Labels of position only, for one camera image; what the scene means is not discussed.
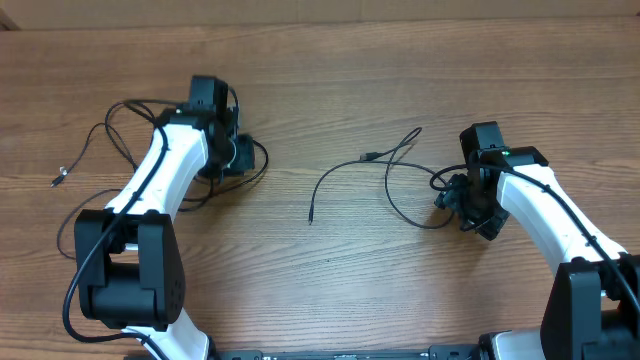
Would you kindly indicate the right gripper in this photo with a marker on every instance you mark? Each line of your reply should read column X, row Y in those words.
column 451, row 198

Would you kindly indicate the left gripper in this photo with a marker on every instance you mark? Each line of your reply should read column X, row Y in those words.
column 245, row 157

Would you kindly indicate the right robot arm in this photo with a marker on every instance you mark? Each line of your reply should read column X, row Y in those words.
column 593, row 307

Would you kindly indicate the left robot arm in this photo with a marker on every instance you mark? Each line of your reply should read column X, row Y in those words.
column 130, row 281

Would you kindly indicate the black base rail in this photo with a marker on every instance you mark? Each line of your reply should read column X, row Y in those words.
column 345, row 355

